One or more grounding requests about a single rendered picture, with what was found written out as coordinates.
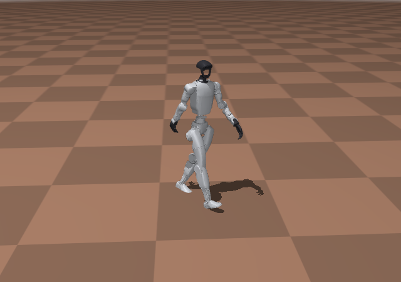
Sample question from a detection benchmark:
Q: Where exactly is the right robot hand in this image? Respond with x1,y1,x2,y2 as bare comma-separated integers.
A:
170,121,178,133

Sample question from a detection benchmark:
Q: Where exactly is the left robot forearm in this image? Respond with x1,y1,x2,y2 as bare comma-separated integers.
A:
222,106,235,125

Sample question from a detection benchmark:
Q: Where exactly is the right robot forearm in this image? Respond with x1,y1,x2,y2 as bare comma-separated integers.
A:
171,103,183,124

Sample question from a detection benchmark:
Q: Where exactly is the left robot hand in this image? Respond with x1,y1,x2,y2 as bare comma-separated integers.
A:
233,118,243,139

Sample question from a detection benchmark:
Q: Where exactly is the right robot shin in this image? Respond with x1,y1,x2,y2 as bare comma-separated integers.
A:
194,165,211,203

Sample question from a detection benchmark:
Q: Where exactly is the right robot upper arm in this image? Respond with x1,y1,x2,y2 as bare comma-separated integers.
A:
179,83,197,112

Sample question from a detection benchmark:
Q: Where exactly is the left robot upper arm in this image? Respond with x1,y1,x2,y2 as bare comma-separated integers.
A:
213,82,227,109

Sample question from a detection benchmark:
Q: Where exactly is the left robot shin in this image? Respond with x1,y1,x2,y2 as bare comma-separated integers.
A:
180,161,197,185

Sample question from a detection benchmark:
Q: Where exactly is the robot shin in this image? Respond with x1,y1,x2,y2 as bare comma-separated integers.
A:
180,161,197,185
194,165,211,203

